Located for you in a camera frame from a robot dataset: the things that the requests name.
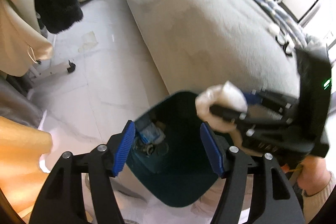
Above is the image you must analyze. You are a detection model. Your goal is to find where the black curved plastic piece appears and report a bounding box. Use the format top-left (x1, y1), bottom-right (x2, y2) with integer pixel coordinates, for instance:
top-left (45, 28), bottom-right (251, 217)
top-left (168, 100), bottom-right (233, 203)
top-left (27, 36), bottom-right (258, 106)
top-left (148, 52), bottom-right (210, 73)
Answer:
top-left (275, 35), bottom-right (293, 57)

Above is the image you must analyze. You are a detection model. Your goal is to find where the black trash bin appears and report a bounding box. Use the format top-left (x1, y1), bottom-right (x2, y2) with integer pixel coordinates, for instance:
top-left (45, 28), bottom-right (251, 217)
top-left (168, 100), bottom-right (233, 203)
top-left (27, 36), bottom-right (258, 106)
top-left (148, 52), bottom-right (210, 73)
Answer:
top-left (126, 91), bottom-right (230, 207)

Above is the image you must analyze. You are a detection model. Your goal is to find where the person's right hand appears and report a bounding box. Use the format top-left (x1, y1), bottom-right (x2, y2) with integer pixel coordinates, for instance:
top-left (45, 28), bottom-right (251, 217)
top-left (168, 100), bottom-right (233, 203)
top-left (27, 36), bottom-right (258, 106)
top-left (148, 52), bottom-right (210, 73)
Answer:
top-left (297, 156), bottom-right (331, 196)

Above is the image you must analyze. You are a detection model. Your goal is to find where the grey bed with sheet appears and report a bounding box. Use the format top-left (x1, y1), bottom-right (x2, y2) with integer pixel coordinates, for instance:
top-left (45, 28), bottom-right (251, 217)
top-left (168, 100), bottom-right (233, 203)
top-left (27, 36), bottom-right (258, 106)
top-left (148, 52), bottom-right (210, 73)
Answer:
top-left (114, 0), bottom-right (326, 98)

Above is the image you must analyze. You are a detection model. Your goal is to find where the white rolling clothes rack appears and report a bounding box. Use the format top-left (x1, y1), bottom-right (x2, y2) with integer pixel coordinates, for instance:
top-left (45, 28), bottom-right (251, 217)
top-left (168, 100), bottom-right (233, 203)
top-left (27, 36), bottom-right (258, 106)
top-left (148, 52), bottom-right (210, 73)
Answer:
top-left (29, 60), bottom-right (76, 83)

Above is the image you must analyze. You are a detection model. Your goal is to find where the cream hanging garment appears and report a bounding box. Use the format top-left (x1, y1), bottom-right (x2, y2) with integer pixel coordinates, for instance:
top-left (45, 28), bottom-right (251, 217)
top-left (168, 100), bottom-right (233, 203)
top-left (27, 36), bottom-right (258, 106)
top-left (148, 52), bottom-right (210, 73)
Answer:
top-left (1, 0), bottom-right (54, 77)

